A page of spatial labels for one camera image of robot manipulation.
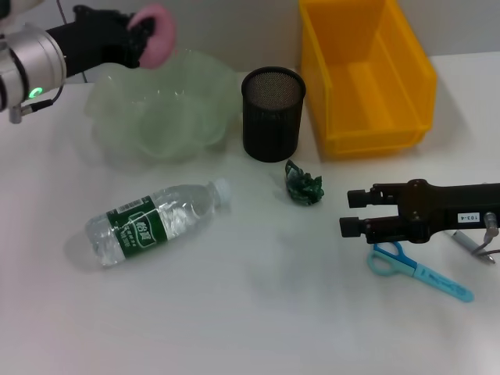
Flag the pink peach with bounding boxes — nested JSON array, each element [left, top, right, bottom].
[[127, 3, 177, 70]]

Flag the black mesh pen holder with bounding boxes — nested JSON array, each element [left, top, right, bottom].
[[241, 66, 306, 163]]

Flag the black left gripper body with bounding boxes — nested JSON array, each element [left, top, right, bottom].
[[46, 4, 141, 79]]

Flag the green glass fruit plate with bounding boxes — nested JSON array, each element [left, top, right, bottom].
[[84, 48, 243, 164]]

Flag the blue scissors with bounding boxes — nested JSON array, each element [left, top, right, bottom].
[[366, 241, 476, 304]]

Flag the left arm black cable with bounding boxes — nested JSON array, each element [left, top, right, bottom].
[[8, 84, 66, 125]]

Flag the clear green-label water bottle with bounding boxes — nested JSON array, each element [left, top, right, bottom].
[[84, 178, 234, 270]]

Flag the grey white pen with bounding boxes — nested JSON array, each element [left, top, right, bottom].
[[445, 230, 497, 266]]

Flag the yellow plastic bin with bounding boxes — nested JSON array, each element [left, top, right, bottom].
[[298, 0, 438, 157]]

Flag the green plastic scrap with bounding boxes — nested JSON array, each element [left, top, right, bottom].
[[284, 159, 325, 206]]

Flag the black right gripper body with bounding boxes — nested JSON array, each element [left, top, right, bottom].
[[398, 178, 500, 244]]

